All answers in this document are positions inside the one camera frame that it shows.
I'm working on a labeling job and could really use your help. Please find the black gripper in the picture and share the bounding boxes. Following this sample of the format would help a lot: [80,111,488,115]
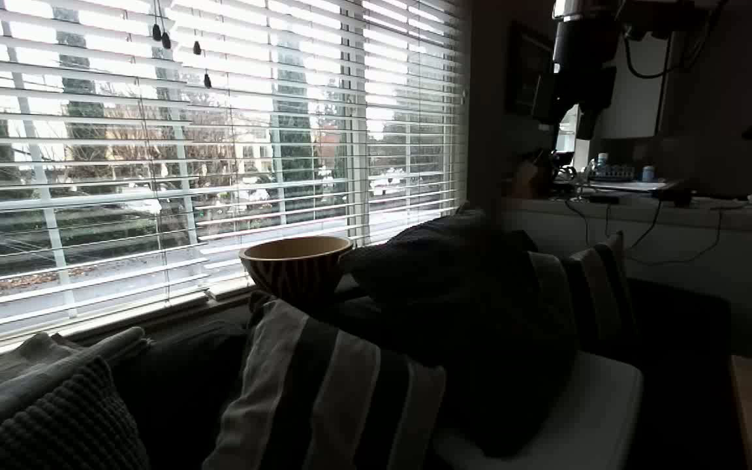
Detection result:
[550,21,618,142]

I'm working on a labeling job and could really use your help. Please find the grey waffle-knit pillow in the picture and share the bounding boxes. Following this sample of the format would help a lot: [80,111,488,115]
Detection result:
[336,207,584,462]

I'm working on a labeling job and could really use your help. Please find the grey white striped pillow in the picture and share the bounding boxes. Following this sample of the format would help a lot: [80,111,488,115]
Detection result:
[528,232,643,360]
[202,296,449,470]

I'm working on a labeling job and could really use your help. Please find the dark sofa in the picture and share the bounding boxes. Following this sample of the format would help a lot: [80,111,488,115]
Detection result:
[110,275,737,470]

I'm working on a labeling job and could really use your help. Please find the white monitor panel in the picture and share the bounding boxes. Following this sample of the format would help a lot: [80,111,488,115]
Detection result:
[596,35,674,145]

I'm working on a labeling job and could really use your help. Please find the stack of papers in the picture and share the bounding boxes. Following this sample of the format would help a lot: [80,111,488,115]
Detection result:
[591,179,681,196]

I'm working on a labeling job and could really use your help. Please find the white venetian blind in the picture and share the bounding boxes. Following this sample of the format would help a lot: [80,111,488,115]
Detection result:
[360,0,471,249]
[0,0,365,367]

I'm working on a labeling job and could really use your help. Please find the white desk counter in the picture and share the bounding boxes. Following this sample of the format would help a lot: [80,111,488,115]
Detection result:
[505,190,752,360]

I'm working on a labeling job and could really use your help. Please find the wooden bowl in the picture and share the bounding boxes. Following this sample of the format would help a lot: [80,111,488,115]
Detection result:
[237,232,356,309]

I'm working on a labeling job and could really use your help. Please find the grey textured cushion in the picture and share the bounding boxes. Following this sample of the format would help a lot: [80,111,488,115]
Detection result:
[0,355,151,470]

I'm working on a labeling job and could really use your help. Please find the dark picture frame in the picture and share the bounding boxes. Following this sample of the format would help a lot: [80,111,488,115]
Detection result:
[505,21,558,126]

